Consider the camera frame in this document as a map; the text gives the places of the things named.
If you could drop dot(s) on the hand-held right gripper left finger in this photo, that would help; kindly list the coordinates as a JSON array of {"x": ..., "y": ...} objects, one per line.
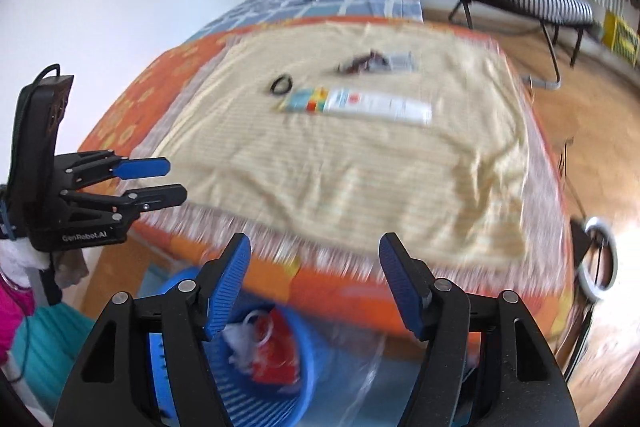
[{"x": 227, "y": 287}]

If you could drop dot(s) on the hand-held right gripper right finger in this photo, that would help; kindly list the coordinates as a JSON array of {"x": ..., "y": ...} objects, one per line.
[{"x": 400, "y": 287}]

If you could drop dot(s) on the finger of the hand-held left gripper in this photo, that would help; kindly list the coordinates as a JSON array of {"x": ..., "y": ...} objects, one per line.
[
  {"x": 155, "y": 198},
  {"x": 142, "y": 168}
]

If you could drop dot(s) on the white plastic bag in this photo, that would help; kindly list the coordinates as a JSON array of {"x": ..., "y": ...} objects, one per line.
[{"x": 240, "y": 339}]

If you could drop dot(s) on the blue plastic basket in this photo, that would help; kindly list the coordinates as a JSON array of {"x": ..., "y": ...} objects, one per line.
[{"x": 260, "y": 399}]

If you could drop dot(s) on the foil wrapper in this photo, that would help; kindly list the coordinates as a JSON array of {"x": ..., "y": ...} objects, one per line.
[{"x": 370, "y": 62}]

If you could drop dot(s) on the orange floral blanket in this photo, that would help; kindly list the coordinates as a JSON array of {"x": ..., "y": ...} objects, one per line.
[{"x": 130, "y": 107}]

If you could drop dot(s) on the plaid fringed cloth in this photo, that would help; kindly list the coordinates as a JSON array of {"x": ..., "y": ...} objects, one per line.
[{"x": 310, "y": 247}]

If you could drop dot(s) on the clear plastic sheet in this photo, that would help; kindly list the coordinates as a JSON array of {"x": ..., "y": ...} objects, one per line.
[{"x": 360, "y": 372}]

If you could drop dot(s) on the pink cloth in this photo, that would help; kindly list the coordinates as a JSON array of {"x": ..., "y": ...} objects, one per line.
[{"x": 15, "y": 317}]

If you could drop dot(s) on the yellow striped cloth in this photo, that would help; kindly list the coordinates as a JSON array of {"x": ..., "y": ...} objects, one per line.
[{"x": 350, "y": 177}]

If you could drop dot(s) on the teal cloth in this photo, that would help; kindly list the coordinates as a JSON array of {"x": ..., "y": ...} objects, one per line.
[{"x": 50, "y": 347}]

